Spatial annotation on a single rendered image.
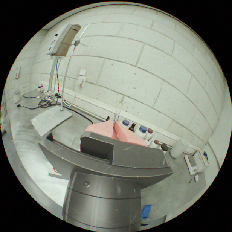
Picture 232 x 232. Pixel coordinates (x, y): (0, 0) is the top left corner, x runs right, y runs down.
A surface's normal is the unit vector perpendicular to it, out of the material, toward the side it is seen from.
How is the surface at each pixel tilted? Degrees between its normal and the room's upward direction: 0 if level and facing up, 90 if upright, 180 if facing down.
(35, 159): 0
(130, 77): 90
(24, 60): 90
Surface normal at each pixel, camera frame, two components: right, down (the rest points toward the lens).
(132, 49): -0.22, 0.40
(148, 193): 0.33, -0.82
